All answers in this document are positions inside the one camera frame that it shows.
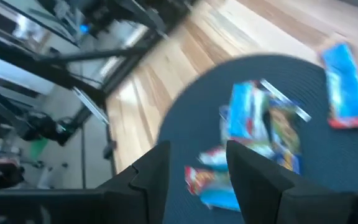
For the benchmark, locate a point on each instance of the black clamp bracket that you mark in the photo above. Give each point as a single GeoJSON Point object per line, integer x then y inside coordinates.
{"type": "Point", "coordinates": [110, 149]}

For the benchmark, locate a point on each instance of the black equipment stand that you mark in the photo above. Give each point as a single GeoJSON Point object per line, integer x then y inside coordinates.
{"type": "Point", "coordinates": [47, 127]}

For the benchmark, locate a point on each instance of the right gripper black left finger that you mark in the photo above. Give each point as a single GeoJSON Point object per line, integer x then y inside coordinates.
{"type": "Point", "coordinates": [145, 193]}

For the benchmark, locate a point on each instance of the black table frame rail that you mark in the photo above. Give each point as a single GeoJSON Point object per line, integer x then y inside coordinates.
{"type": "Point", "coordinates": [110, 130]}
{"type": "Point", "coordinates": [135, 59]}

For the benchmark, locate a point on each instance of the silver white wrapper granola bar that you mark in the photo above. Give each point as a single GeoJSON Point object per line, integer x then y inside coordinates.
{"type": "Point", "coordinates": [286, 99]}

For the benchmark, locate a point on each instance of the green floor mat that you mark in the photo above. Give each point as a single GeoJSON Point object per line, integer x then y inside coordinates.
{"type": "Point", "coordinates": [39, 147]}

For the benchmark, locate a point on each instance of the dark blue woven round placemat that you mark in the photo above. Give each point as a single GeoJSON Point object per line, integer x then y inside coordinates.
{"type": "Point", "coordinates": [197, 124]}

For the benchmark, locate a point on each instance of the black diagonal frame strut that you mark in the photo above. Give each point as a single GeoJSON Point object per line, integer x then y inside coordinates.
{"type": "Point", "coordinates": [42, 71]}

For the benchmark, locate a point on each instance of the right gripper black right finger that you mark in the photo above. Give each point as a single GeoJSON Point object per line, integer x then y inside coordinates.
{"type": "Point", "coordinates": [259, 193]}

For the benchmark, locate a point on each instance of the silver aluminium extrusion post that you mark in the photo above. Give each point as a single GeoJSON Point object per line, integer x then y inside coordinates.
{"type": "Point", "coordinates": [92, 105]}

